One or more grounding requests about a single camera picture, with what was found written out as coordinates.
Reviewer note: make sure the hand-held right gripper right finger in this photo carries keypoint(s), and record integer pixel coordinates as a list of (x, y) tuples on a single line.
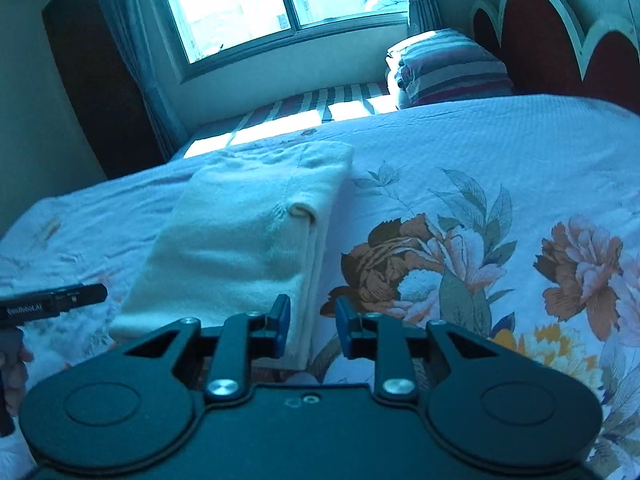
[(345, 327)]

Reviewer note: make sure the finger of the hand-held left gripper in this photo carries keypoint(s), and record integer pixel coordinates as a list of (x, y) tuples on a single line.
[(82, 296)]

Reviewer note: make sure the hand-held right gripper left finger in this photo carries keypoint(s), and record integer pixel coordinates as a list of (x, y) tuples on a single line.
[(281, 325)]

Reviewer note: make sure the cream knit sweater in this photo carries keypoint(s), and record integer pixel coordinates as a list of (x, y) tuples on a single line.
[(240, 240)]

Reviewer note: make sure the person's left hand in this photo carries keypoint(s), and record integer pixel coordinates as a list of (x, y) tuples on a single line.
[(17, 380)]

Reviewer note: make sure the bed with floral sheet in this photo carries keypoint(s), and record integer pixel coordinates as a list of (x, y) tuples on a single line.
[(450, 160)]

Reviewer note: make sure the dark wooden wardrobe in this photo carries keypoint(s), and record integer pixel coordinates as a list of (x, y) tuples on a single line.
[(100, 85)]

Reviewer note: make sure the striped mattress cover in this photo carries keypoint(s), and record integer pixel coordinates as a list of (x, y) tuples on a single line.
[(300, 110)]

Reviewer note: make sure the blue curtain beside wardrobe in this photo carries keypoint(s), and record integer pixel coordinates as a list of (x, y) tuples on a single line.
[(145, 60)]

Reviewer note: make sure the striped folded quilt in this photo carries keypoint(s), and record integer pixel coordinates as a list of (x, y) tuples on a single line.
[(450, 70)]

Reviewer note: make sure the pale cloth on windowsill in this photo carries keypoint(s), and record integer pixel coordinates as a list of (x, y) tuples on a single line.
[(387, 1)]

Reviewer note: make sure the red and white headboard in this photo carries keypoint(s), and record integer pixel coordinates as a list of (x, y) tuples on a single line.
[(540, 35)]

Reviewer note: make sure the window with grey frame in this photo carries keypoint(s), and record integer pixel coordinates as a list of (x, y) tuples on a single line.
[(260, 0)]

